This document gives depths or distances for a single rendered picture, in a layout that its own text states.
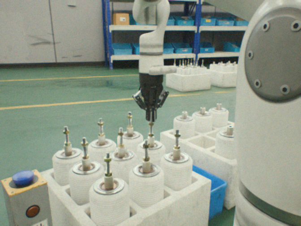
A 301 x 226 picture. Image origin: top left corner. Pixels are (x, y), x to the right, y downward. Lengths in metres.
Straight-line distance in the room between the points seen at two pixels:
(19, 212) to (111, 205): 0.19
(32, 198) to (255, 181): 0.46
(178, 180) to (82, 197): 0.27
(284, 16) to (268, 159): 0.09
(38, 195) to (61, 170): 0.24
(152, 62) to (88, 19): 4.96
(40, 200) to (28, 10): 5.22
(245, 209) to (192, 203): 0.56
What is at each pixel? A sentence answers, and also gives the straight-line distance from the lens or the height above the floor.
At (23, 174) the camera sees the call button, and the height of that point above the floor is 0.33.
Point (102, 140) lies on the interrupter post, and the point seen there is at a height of 0.27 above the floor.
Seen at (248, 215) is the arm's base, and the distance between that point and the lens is 0.24.
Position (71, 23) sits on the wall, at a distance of 5.65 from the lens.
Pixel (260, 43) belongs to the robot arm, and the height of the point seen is 0.59.
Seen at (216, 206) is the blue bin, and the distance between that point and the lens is 0.95.
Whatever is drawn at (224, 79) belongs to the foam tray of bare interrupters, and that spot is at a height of 0.11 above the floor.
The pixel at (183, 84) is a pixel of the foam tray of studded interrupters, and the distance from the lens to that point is 2.91.
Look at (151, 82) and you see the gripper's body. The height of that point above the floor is 0.47.
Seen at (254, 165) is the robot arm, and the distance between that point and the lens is 0.21.
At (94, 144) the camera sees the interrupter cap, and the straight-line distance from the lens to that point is 0.88.
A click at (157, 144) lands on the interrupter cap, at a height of 0.25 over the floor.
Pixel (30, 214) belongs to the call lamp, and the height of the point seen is 0.26.
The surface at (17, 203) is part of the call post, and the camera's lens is 0.58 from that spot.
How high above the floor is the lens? 0.60
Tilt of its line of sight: 18 degrees down
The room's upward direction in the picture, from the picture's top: straight up
